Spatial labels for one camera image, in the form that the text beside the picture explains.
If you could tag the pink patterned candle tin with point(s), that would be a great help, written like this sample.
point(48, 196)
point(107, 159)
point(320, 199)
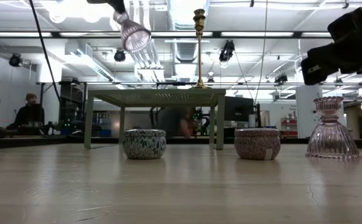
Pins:
point(255, 144)

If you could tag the blue floral candle tin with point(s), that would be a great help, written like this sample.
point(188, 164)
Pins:
point(143, 144)

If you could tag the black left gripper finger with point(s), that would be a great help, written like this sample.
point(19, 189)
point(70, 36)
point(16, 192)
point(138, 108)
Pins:
point(114, 4)

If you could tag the brass candlestick holder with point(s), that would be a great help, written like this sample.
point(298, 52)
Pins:
point(199, 18)

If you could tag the black overhead frame beam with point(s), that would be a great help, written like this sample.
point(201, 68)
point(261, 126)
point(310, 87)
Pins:
point(297, 34)

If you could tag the pink ribbed glass candle holder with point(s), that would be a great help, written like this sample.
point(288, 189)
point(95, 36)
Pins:
point(134, 35)
point(331, 140)

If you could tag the person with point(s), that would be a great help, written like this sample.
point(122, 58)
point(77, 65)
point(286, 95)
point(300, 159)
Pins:
point(28, 115)
point(174, 121)

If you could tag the black table border frame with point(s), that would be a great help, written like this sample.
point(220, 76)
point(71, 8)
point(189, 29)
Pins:
point(13, 143)

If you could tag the black background robot arm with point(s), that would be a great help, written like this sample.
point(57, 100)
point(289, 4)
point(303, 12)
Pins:
point(204, 124)

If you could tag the black overhead camera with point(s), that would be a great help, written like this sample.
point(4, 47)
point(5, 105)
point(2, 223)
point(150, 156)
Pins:
point(227, 49)

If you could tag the black computer monitor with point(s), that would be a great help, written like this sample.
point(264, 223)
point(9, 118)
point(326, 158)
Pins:
point(238, 109)

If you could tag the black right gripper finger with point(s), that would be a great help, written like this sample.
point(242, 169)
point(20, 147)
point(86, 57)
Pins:
point(319, 67)

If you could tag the black horizontal frame bar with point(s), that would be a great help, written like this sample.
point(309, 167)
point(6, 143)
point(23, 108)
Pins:
point(137, 83)

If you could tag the green metal riser shelf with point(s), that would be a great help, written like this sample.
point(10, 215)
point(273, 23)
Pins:
point(156, 98)

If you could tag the blue storage bin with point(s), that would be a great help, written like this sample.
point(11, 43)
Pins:
point(105, 130)

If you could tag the red storage rack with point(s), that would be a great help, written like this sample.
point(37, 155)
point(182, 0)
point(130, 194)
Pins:
point(290, 133)

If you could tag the black ceiling spotlight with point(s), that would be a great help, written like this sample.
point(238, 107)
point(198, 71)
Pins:
point(14, 59)
point(119, 55)
point(282, 77)

